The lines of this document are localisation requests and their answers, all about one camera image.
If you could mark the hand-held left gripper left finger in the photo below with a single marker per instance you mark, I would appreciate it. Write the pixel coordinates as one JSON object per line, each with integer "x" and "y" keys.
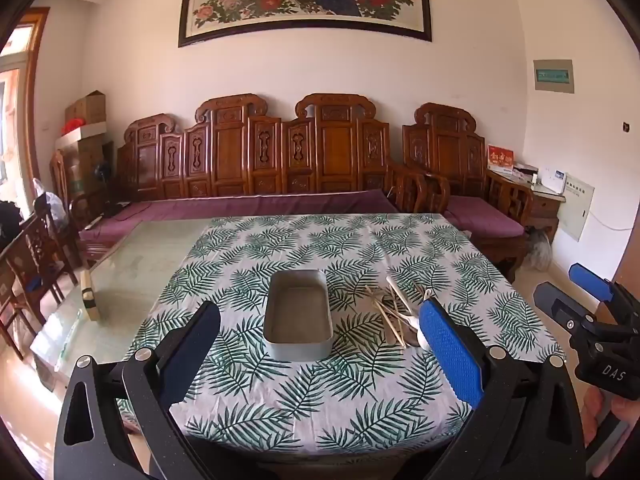
{"x": 192, "y": 355}

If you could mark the black standing fan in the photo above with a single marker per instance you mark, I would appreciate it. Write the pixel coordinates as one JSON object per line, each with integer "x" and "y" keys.
{"x": 104, "y": 175}

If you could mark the white plastic spoon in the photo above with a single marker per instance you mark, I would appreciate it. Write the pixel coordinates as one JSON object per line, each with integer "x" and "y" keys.
{"x": 397, "y": 292}
{"x": 423, "y": 340}

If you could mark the wooden dining chair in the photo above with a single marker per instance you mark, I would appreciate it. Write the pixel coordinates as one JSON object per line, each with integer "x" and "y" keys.
{"x": 62, "y": 180}
{"x": 35, "y": 255}

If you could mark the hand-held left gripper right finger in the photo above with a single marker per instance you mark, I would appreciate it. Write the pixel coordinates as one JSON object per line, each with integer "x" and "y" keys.
{"x": 450, "y": 355}

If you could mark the purple armchair cushion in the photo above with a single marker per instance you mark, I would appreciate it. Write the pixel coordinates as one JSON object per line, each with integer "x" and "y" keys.
{"x": 480, "y": 215}

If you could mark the red ornament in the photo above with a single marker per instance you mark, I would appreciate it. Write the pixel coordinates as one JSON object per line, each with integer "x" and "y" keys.
{"x": 72, "y": 126}

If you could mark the brown cardboard box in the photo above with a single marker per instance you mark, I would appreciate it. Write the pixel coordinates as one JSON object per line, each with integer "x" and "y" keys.
{"x": 87, "y": 107}

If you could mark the clear plastic bag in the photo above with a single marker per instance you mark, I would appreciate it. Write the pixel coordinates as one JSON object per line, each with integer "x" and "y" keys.
{"x": 539, "y": 250}

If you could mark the carved wooden sofa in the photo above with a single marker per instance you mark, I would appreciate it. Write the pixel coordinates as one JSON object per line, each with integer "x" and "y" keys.
{"x": 230, "y": 160}

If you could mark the rectangular metal tray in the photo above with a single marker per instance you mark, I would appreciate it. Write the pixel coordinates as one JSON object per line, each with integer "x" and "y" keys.
{"x": 295, "y": 310}

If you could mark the wooden side table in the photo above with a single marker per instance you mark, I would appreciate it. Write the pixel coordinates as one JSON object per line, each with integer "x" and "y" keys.
{"x": 542, "y": 207}

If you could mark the carved wooden armchair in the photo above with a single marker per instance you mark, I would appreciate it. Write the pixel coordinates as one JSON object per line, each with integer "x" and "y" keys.
{"x": 445, "y": 155}

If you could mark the wooden block with black band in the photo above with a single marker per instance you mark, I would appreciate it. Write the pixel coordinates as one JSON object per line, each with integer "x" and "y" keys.
{"x": 89, "y": 305}

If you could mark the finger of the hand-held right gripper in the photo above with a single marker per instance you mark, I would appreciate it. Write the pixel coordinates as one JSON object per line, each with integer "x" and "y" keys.
{"x": 590, "y": 280}
{"x": 560, "y": 305}

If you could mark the white wall cabinet door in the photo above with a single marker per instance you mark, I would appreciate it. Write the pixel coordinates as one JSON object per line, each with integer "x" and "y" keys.
{"x": 577, "y": 205}

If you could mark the stack of cardboard boxes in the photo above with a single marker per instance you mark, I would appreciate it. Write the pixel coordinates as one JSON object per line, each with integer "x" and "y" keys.
{"x": 87, "y": 165}

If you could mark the person's right hand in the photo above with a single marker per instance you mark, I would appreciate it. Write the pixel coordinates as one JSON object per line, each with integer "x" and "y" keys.
{"x": 627, "y": 417}

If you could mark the red gift box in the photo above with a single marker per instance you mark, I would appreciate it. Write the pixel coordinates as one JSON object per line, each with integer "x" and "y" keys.
{"x": 501, "y": 158}

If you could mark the wooden door frame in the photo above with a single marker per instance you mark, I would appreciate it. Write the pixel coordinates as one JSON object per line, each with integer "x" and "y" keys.
{"x": 36, "y": 85}

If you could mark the flat white box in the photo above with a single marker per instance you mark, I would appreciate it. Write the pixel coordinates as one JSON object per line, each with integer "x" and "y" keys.
{"x": 82, "y": 135}

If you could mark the white plastic bag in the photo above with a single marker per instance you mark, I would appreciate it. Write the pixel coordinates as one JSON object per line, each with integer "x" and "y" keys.
{"x": 50, "y": 202}

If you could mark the grey wall electrical panel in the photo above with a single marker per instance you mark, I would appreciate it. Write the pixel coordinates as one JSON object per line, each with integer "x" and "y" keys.
{"x": 552, "y": 76}

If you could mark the pile of wooden chopsticks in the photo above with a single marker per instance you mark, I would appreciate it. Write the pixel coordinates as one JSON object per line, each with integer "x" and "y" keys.
{"x": 385, "y": 316}

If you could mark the long purple sofa cushion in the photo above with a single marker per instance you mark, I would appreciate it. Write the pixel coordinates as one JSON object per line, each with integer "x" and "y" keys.
{"x": 240, "y": 207}

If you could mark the leaf print tablecloth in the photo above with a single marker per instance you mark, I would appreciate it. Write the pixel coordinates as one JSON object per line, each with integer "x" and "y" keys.
{"x": 325, "y": 240}

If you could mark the white box with blue label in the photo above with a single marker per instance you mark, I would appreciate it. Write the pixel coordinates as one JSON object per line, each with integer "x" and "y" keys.
{"x": 552, "y": 180}

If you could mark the black clothing pile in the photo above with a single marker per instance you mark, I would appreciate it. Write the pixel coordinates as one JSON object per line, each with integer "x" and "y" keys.
{"x": 9, "y": 222}

